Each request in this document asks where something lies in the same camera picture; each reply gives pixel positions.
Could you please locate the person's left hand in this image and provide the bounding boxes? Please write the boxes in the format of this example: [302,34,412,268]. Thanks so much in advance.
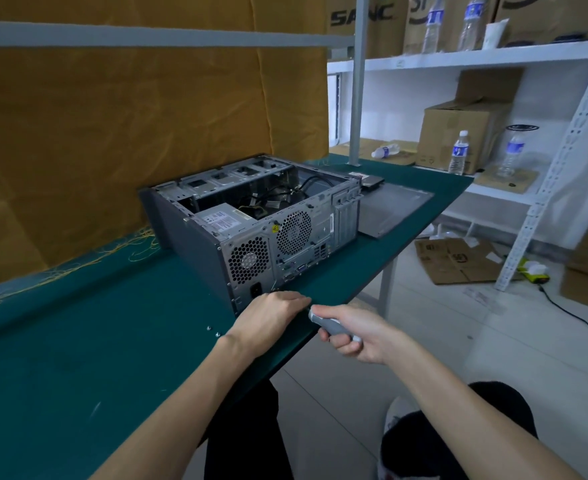
[224,291,313,358]

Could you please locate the person's right hand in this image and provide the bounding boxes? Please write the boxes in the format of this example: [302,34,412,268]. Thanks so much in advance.
[313,304,401,366]

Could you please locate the grey screwdriver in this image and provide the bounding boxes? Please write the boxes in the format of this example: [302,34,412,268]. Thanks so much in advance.
[308,308,363,344]

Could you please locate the person's left forearm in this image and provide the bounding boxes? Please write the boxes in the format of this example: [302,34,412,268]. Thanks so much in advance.
[89,336,257,480]

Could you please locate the person's right forearm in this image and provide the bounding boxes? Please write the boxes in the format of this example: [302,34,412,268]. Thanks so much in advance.
[373,330,584,480]

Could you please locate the white table leg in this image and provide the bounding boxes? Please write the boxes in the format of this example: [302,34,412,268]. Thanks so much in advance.
[378,256,400,319]

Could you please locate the open grey computer case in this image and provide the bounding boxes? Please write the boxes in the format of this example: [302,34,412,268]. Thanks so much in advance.
[139,154,363,316]

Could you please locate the person's white shoe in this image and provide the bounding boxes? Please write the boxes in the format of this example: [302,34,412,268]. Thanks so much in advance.
[384,396,417,436]

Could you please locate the grey computer side panel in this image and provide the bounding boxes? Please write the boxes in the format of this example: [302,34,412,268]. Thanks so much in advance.
[358,182,435,240]

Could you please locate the flattened cardboard box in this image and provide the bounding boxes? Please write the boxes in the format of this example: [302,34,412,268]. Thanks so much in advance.
[414,237,524,286]

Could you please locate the black drive unit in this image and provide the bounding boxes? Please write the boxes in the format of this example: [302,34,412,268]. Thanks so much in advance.
[353,172,386,193]

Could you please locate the person's black trousers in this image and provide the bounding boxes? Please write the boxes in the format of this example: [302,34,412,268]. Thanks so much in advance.
[204,379,540,480]

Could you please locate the flat cardboard sheet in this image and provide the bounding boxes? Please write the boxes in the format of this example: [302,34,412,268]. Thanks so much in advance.
[331,138,420,167]

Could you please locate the yellow-green power strip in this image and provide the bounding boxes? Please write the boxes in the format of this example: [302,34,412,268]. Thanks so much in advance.
[518,258,551,285]

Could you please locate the green table mat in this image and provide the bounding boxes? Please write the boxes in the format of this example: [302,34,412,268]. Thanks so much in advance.
[0,154,475,480]

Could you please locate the small flat cardboard box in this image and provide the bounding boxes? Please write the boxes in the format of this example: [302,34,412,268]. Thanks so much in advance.
[475,167,541,195]

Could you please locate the open brown cardboard box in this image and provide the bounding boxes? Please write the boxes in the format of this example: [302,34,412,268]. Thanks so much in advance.
[417,69,524,175]

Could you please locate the loose yellow threads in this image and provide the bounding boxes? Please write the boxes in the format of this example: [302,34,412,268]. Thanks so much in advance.
[0,224,160,311]

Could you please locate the yellow cloth backdrop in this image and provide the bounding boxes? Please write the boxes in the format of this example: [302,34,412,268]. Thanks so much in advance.
[0,0,331,294]

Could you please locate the clear container black rim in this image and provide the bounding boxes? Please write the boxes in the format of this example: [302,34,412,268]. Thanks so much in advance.
[505,124,541,171]

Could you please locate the white shelf unit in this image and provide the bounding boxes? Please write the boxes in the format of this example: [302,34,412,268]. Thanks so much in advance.
[326,37,588,293]

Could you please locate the cardboard box with black print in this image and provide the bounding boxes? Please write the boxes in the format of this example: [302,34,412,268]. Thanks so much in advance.
[404,0,500,55]
[326,0,411,60]
[494,0,588,48]

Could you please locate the black cable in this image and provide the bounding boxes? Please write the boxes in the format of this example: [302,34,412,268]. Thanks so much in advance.
[538,283,588,344]

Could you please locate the grey metal frame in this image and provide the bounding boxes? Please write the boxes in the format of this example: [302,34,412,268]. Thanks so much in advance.
[0,0,371,166]

